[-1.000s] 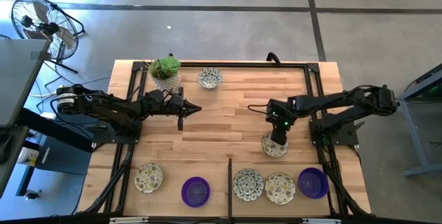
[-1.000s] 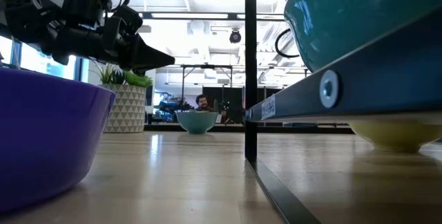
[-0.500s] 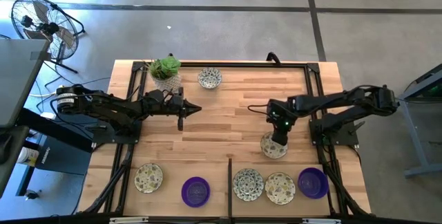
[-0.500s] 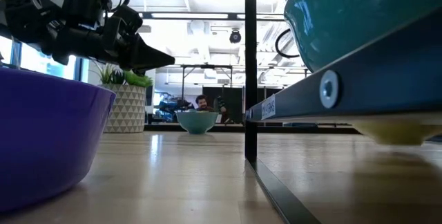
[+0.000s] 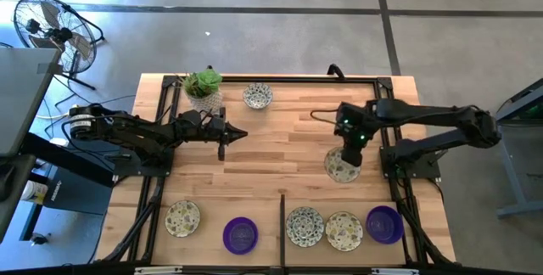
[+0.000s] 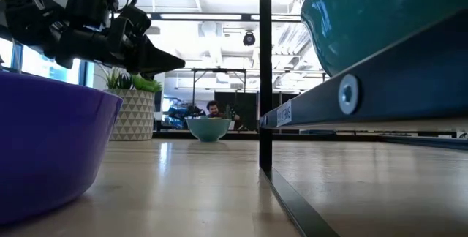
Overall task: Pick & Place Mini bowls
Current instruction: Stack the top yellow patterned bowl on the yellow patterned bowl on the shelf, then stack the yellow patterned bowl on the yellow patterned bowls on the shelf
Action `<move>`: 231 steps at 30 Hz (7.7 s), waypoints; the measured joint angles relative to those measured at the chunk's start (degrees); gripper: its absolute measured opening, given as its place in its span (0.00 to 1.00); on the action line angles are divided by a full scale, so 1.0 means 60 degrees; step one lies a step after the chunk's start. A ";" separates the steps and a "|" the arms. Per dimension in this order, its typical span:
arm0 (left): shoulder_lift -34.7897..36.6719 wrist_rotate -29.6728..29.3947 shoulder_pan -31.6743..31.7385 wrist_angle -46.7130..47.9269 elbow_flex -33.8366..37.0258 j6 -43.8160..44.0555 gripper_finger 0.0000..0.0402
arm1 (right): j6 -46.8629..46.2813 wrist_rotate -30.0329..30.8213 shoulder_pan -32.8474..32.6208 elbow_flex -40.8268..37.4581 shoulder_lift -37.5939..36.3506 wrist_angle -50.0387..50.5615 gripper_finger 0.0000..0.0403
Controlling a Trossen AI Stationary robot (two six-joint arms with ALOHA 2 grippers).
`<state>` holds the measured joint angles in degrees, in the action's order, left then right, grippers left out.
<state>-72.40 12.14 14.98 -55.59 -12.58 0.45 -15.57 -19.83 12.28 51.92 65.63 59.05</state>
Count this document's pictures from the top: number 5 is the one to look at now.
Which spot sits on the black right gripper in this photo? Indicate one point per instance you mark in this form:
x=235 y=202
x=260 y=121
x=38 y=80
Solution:
x=354 y=126

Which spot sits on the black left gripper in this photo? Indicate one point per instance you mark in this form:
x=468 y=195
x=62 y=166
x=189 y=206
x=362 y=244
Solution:
x=203 y=130

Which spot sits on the yellow floral patterned bowl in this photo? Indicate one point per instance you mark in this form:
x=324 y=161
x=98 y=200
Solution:
x=337 y=171
x=344 y=231
x=182 y=218

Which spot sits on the teal floral patterned bowl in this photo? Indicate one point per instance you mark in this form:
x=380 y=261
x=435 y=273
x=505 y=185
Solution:
x=304 y=226
x=257 y=95

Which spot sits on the purple plastic bowl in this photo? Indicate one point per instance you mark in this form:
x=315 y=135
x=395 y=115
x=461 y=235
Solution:
x=384 y=224
x=240 y=235

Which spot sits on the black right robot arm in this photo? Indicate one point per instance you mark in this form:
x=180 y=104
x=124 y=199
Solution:
x=424 y=116

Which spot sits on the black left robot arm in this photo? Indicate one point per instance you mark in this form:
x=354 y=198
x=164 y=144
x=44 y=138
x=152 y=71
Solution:
x=136 y=130

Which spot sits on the green succulent in white pot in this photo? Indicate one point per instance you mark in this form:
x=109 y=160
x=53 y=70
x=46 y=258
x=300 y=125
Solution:
x=208 y=80

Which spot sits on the white label strip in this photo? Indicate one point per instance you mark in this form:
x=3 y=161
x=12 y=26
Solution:
x=158 y=270
x=394 y=271

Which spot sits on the black tool cabinet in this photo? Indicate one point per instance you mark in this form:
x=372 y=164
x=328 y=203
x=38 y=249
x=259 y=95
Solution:
x=80 y=194

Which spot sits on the large black floor fan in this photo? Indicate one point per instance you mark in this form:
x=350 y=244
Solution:
x=55 y=34

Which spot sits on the white container with yellow label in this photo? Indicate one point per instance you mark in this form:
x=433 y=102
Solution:
x=33 y=190

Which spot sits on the grey desk top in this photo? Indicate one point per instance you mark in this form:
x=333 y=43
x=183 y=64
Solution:
x=21 y=97

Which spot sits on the black caster wheel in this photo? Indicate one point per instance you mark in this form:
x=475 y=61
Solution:
x=39 y=239

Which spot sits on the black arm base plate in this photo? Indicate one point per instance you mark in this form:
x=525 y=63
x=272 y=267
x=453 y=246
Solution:
x=127 y=170
x=418 y=169

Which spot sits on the black aluminium table frame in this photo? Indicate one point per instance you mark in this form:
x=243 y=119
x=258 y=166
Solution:
x=297 y=79

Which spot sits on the black divider rail with post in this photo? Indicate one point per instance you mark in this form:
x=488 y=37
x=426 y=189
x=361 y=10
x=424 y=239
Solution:
x=282 y=232

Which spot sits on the grey metal table frame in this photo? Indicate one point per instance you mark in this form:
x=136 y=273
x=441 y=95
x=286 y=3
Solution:
x=509 y=165

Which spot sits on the black desk frame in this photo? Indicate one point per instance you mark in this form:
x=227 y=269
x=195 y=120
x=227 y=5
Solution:
x=63 y=158

